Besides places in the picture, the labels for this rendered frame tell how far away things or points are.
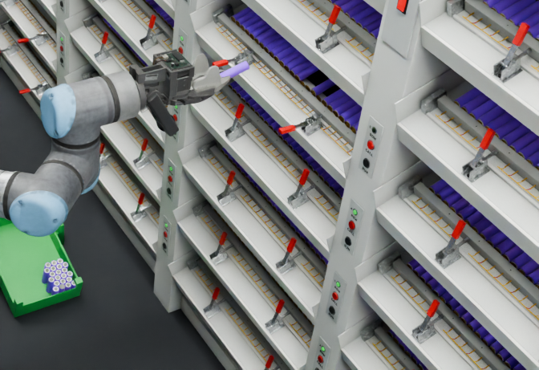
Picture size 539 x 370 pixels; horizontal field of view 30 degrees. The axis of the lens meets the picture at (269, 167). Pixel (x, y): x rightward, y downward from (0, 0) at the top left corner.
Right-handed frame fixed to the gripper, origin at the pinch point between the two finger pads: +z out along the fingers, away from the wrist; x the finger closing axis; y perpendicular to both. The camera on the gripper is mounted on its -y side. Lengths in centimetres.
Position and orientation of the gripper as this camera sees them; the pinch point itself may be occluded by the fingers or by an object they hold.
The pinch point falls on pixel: (220, 79)
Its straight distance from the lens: 202.0
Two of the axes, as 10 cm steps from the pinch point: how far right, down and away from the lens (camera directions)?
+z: 8.3, -2.6, 5.0
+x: -5.5, -5.6, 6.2
